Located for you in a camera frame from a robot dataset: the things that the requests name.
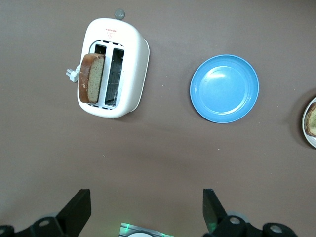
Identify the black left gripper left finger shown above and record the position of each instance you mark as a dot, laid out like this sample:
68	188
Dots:
71	217

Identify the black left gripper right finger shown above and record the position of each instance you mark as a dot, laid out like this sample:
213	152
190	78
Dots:
217	222

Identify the beige plate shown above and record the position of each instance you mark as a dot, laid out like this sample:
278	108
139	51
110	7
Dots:
312	142

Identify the dark crust bread slice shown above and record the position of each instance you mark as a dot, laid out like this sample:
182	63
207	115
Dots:
86	79

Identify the light brown bread slice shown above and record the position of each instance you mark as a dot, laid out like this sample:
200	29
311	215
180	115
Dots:
311	118

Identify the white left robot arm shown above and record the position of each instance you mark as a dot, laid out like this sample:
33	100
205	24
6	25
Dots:
139	235

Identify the blue plate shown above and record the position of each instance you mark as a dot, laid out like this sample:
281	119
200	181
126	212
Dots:
224	89

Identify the white toaster power plug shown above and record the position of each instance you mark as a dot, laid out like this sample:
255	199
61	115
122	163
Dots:
72	75

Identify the white toaster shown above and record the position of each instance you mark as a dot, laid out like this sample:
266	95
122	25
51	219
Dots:
130	49

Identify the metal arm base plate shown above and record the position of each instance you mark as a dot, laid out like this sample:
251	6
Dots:
128	228

